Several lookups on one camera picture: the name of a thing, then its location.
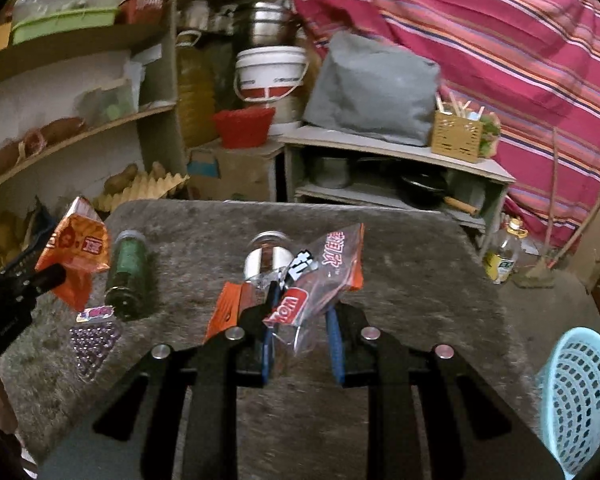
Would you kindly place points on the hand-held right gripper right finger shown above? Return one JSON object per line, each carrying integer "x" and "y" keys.
{"x": 335, "y": 350}

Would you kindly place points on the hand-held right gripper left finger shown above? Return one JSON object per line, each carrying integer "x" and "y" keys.
{"x": 268, "y": 355}

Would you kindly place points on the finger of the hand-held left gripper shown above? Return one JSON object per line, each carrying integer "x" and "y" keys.
{"x": 37, "y": 280}

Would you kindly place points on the orange snack packet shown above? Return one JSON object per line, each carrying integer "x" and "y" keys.
{"x": 75, "y": 250}

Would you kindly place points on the red printed clear snack packet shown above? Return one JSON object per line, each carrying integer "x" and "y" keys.
{"x": 320, "y": 270}

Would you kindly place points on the light blue plastic basket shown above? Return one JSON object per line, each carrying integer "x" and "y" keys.
{"x": 580, "y": 400}

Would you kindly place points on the blue plastic crate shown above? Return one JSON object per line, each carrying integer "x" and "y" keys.
{"x": 25, "y": 240}

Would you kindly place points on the purple blister pack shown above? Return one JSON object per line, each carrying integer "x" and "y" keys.
{"x": 94, "y": 347}

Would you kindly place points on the green glass jar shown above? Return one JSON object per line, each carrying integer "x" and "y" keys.
{"x": 127, "y": 275}

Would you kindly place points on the clear glass jar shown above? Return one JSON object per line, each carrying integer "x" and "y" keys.
{"x": 265, "y": 257}

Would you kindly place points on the grey shaggy mat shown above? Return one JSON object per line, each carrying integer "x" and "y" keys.
{"x": 420, "y": 280}

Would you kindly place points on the yellow egg tray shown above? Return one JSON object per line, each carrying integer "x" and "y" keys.
{"x": 140, "y": 187}

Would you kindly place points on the brown cardboard box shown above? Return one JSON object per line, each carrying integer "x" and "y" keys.
{"x": 230, "y": 172}

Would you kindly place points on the clear plastic container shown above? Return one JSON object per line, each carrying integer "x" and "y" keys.
{"x": 105, "y": 102}

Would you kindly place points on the clear oil bottle yellow label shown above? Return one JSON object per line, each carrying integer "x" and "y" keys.
{"x": 505, "y": 252}

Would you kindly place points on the low grey shelf unit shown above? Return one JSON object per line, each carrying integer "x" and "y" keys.
{"x": 395, "y": 145}

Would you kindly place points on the red plastic basket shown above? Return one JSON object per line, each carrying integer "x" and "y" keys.
{"x": 242, "y": 127}

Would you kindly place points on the wooden shelf unit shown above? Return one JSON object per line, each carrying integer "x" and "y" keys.
{"x": 80, "y": 45}

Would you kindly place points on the yellow oil jug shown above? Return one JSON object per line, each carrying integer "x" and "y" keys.
{"x": 195, "y": 95}

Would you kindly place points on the wooden utensil holder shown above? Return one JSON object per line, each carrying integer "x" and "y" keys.
{"x": 457, "y": 135}

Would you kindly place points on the green plastic tray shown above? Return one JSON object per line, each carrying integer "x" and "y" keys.
{"x": 62, "y": 22}

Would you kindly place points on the grey cushion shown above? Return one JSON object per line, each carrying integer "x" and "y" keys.
{"x": 375, "y": 90}

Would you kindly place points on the broom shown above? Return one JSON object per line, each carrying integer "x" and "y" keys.
{"x": 552, "y": 200}

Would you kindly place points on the bunch of greens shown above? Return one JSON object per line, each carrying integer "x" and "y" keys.
{"x": 490, "y": 135}

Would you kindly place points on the white plastic bucket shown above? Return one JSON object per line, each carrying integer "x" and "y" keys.
{"x": 270, "y": 72}

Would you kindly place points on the small red basket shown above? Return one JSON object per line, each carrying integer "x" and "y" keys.
{"x": 142, "y": 9}

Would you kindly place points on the small glass jars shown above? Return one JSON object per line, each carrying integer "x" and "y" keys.
{"x": 197, "y": 12}

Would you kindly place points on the steel pot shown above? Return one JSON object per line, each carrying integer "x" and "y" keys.
{"x": 265, "y": 25}

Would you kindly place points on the red striped cloth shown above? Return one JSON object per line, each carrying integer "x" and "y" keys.
{"x": 480, "y": 35}

